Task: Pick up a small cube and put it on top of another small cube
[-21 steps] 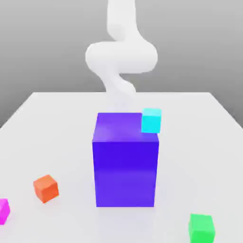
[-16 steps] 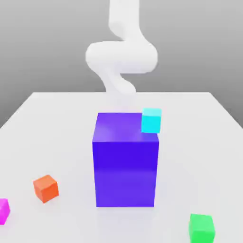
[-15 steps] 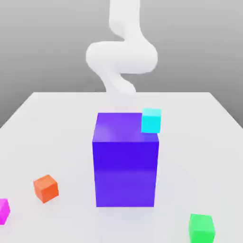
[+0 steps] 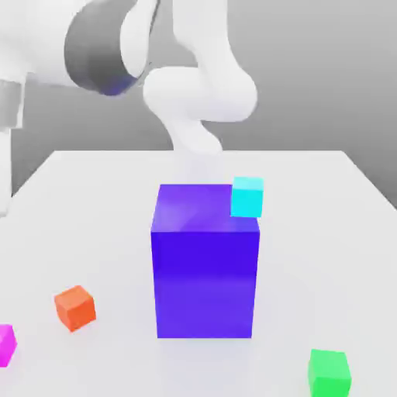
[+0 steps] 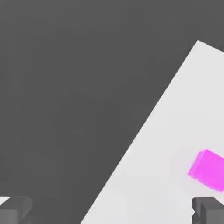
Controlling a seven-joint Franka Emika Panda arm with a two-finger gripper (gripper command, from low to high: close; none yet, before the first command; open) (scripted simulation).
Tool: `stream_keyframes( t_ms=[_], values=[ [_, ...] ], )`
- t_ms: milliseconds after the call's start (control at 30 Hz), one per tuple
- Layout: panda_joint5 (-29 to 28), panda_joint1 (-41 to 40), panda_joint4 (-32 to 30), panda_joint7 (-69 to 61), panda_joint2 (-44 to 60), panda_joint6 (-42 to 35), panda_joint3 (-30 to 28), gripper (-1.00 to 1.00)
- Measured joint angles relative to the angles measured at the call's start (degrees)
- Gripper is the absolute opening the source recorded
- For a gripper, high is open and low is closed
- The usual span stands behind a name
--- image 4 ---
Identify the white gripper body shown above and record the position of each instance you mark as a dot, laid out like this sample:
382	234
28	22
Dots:
4	173

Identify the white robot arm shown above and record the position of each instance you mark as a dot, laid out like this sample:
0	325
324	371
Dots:
201	93

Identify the small orange cube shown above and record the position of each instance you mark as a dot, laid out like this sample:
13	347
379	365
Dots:
76	310

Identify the small magenta cube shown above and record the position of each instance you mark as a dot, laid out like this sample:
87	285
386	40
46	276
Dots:
5	345

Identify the small cyan cube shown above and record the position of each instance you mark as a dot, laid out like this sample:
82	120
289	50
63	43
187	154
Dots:
247	198

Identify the small green cube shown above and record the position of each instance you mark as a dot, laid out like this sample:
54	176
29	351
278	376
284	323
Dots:
329	373

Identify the large purple box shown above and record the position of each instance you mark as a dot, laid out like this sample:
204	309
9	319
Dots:
204	279

